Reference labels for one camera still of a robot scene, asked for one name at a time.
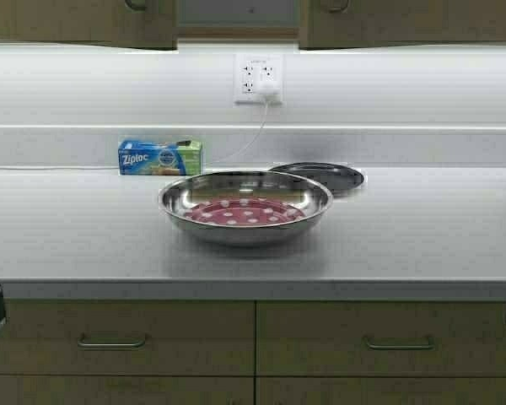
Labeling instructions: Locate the large stainless steel bowl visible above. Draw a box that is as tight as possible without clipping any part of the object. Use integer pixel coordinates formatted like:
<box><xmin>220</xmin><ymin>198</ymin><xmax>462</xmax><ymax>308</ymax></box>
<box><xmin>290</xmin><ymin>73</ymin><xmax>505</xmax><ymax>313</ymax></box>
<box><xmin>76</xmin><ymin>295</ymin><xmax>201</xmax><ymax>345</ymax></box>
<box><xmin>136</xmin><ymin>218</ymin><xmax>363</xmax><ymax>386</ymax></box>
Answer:
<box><xmin>159</xmin><ymin>170</ymin><xmax>334</xmax><ymax>246</ymax></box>

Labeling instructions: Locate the red polka dot plate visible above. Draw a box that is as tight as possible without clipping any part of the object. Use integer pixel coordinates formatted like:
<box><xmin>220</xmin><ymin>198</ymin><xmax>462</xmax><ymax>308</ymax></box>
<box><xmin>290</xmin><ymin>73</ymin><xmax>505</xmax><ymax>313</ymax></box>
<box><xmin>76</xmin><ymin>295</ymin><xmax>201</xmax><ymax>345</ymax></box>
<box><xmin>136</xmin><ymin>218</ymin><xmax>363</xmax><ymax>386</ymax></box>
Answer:
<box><xmin>182</xmin><ymin>197</ymin><xmax>306</xmax><ymax>227</ymax></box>

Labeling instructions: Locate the cabinet door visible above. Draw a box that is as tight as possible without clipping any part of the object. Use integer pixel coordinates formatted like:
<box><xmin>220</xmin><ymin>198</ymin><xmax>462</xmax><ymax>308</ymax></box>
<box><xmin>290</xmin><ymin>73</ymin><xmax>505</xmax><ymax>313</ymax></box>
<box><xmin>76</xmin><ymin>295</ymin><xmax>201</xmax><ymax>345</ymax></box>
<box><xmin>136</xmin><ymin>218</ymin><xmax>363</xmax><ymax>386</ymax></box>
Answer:
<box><xmin>299</xmin><ymin>0</ymin><xmax>506</xmax><ymax>51</ymax></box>
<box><xmin>256</xmin><ymin>377</ymin><xmax>506</xmax><ymax>404</ymax></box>
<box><xmin>0</xmin><ymin>0</ymin><xmax>177</xmax><ymax>51</ymax></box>
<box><xmin>0</xmin><ymin>375</ymin><xmax>254</xmax><ymax>404</ymax></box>

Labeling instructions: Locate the upper cabinet wooden shelf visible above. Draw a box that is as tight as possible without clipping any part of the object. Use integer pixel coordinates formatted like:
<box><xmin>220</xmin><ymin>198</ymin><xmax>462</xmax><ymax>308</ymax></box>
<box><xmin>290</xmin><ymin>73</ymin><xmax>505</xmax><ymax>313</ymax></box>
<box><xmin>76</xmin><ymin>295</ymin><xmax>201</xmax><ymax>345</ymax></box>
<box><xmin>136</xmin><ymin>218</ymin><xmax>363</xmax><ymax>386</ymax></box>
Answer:
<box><xmin>178</xmin><ymin>26</ymin><xmax>299</xmax><ymax>40</ymax></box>

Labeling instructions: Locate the black oval plate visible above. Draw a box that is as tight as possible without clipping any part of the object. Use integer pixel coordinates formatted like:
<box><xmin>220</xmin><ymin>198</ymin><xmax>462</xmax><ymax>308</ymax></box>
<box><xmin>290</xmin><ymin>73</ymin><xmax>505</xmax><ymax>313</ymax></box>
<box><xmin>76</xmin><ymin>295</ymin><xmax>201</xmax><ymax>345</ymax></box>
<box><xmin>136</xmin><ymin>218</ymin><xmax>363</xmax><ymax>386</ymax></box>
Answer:
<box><xmin>271</xmin><ymin>162</ymin><xmax>365</xmax><ymax>197</ymax></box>

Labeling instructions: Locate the white power adapter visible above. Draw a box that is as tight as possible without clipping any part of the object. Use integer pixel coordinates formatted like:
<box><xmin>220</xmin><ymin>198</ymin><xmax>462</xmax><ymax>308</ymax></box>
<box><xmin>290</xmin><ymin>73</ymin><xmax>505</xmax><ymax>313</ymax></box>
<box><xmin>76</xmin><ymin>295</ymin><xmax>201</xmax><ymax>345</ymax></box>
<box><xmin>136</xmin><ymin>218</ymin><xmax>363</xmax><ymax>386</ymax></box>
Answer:
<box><xmin>258</xmin><ymin>65</ymin><xmax>281</xmax><ymax>104</ymax></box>

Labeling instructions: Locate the blue Ziploc bag box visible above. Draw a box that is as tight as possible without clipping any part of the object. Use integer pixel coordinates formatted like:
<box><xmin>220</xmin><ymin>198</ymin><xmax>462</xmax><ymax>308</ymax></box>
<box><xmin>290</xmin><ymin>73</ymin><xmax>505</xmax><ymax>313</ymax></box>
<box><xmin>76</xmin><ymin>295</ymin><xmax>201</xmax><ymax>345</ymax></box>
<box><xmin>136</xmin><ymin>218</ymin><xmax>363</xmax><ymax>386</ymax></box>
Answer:
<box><xmin>118</xmin><ymin>140</ymin><xmax>203</xmax><ymax>176</ymax></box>

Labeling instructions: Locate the right wooden drawer front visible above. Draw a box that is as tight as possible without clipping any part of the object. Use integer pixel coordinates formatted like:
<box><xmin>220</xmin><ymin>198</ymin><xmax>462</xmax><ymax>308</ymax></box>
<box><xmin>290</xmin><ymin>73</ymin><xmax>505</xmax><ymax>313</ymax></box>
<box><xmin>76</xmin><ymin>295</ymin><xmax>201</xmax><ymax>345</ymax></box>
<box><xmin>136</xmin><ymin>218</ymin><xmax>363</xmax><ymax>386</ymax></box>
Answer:
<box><xmin>256</xmin><ymin>301</ymin><xmax>506</xmax><ymax>377</ymax></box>

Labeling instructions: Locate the wooden drawer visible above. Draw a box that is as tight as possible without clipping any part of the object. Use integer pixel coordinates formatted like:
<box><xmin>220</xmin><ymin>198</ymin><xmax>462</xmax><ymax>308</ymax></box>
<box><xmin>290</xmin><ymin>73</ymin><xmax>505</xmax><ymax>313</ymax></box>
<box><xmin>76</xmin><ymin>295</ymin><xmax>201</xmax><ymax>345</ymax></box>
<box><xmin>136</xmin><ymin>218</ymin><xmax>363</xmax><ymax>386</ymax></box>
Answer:
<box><xmin>0</xmin><ymin>300</ymin><xmax>255</xmax><ymax>376</ymax></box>
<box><xmin>256</xmin><ymin>301</ymin><xmax>506</xmax><ymax>377</ymax></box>

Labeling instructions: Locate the left wooden drawer front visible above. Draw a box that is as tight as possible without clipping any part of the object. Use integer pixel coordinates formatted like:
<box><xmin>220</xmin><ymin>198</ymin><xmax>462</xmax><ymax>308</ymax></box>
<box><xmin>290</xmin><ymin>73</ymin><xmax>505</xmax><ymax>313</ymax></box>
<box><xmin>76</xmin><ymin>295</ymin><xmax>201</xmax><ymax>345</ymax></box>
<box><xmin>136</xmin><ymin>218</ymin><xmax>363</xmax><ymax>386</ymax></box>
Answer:
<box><xmin>0</xmin><ymin>300</ymin><xmax>255</xmax><ymax>376</ymax></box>

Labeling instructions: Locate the white wall outlet plate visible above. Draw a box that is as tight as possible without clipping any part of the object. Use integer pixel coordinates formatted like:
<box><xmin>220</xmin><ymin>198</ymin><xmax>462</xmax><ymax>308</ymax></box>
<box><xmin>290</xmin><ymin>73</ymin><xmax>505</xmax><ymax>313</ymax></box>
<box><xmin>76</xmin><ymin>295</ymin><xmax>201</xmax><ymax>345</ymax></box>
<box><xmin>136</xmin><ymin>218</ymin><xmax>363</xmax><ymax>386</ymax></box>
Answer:
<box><xmin>234</xmin><ymin>53</ymin><xmax>283</xmax><ymax>105</ymax></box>

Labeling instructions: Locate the right drawer metal handle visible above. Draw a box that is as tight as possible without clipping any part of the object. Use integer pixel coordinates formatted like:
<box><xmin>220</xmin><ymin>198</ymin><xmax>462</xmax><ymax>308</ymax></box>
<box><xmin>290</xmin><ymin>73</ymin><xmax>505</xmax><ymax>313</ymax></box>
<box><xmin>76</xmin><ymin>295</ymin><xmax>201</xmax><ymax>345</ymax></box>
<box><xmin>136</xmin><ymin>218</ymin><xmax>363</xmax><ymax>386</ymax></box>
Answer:
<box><xmin>363</xmin><ymin>336</ymin><xmax>435</xmax><ymax>351</ymax></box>

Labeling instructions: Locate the drawer metal handle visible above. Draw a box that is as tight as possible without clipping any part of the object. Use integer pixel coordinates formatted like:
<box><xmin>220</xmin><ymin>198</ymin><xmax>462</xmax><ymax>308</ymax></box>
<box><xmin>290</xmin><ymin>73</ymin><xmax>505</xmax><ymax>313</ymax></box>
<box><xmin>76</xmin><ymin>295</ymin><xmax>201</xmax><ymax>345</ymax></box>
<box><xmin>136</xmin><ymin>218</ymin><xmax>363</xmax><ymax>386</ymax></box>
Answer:
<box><xmin>77</xmin><ymin>334</ymin><xmax>148</xmax><ymax>351</ymax></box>
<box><xmin>363</xmin><ymin>336</ymin><xmax>435</xmax><ymax>351</ymax></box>

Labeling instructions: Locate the right upper door handle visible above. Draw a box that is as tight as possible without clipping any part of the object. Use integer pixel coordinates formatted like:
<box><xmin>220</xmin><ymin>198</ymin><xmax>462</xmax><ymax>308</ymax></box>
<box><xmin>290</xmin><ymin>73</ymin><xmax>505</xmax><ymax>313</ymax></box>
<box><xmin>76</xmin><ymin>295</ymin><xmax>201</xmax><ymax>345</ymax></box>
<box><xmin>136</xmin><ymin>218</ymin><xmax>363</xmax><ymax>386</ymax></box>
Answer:
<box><xmin>321</xmin><ymin>0</ymin><xmax>350</xmax><ymax>14</ymax></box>

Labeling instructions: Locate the door handle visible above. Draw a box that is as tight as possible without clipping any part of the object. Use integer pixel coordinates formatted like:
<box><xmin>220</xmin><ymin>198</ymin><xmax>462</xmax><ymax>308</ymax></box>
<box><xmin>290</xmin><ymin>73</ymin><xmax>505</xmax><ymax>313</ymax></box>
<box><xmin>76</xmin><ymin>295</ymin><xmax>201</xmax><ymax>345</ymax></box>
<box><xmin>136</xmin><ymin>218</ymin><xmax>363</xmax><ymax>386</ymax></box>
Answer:
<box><xmin>321</xmin><ymin>0</ymin><xmax>350</xmax><ymax>14</ymax></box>
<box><xmin>124</xmin><ymin>0</ymin><xmax>148</xmax><ymax>12</ymax></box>

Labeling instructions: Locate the left drawer metal handle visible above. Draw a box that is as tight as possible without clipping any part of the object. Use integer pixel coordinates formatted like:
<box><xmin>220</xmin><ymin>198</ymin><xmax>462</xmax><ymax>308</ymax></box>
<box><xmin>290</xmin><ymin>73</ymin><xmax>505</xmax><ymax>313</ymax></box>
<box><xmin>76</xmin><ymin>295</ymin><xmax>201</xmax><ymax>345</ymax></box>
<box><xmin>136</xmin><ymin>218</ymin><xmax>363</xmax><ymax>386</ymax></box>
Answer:
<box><xmin>77</xmin><ymin>334</ymin><xmax>148</xmax><ymax>351</ymax></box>

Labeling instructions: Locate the left upper door handle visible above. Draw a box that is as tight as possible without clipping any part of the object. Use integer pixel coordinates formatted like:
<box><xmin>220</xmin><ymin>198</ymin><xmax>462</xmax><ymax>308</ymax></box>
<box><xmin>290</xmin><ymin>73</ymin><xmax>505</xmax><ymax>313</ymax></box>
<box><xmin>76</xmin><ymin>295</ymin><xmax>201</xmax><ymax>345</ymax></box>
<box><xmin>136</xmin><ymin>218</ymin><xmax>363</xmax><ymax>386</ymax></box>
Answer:
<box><xmin>124</xmin><ymin>0</ymin><xmax>148</xmax><ymax>12</ymax></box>

